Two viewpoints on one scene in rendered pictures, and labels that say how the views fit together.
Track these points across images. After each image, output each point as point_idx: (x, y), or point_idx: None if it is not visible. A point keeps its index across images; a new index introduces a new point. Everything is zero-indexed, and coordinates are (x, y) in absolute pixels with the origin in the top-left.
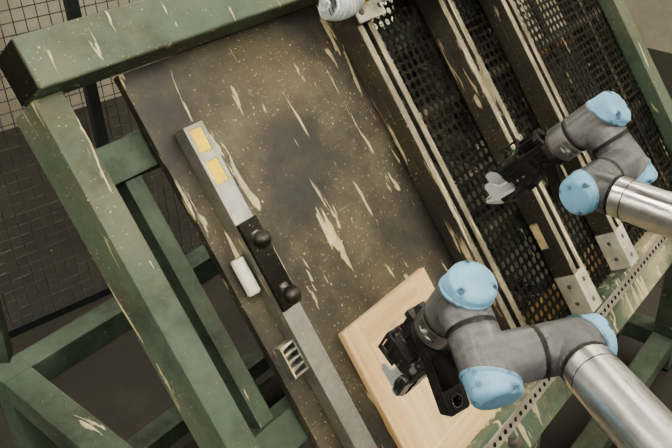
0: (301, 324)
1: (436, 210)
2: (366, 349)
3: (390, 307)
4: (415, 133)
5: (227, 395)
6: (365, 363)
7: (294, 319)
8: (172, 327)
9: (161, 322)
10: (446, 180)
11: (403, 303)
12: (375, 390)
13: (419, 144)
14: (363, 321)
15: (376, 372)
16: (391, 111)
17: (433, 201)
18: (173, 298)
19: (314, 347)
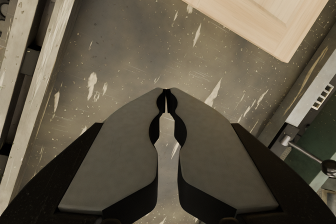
0: (301, 109)
1: (76, 12)
2: (294, 29)
3: (244, 21)
4: (22, 132)
5: None
6: (306, 24)
7: (299, 116)
8: (326, 175)
9: (324, 180)
10: (28, 39)
11: (232, 3)
12: None
13: (31, 117)
14: (270, 47)
15: (311, 5)
16: (25, 160)
17: (70, 27)
18: (311, 184)
19: (314, 89)
